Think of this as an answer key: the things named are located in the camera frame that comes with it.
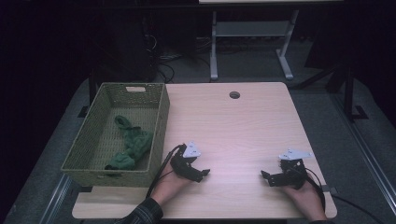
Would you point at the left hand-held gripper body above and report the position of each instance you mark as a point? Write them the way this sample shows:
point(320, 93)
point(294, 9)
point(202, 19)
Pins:
point(183, 166)

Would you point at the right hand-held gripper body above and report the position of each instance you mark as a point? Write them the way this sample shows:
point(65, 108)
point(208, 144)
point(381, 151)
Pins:
point(294, 174)

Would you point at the green plush garment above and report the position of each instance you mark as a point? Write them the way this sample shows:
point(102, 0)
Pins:
point(137, 143)

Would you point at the green woven basket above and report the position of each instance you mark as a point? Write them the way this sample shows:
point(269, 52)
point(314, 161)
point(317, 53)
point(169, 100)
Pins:
point(93, 124)

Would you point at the person's left hand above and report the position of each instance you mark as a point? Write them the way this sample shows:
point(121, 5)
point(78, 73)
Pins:
point(169, 186)

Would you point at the person's right hand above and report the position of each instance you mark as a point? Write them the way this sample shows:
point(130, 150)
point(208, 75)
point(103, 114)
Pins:
point(309, 200)

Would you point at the black metal stand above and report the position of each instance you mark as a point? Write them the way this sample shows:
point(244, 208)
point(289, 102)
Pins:
point(348, 93)

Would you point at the grey table edge bracket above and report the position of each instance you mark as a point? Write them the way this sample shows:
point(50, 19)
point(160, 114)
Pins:
point(330, 189)

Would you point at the metal floor rail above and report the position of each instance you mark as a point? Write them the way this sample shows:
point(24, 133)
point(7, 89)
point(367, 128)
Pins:
point(367, 155)
point(56, 199)

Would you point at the black metal post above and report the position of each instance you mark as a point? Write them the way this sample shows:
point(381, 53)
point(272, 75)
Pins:
point(92, 90)

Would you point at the white metal desk frame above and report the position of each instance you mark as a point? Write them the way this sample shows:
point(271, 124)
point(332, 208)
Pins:
point(252, 28)

